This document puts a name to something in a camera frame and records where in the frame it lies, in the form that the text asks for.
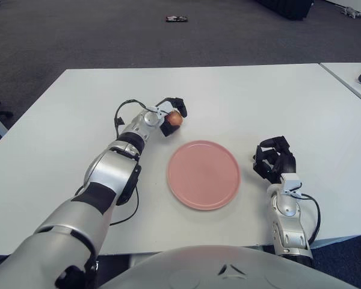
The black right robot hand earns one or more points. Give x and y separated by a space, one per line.
284 162

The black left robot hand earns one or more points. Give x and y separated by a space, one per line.
171 129

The red apple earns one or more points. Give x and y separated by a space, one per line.
177 119

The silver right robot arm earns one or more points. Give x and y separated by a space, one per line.
287 207

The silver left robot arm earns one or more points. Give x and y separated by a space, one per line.
114 168

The pink round plate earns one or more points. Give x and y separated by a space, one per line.
203 174

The flat dark floor object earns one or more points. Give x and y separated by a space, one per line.
177 19

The grey robot torso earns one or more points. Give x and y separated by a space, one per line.
183 271

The large black case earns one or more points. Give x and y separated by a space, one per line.
285 9

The small grey toy figure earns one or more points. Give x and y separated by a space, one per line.
352 12

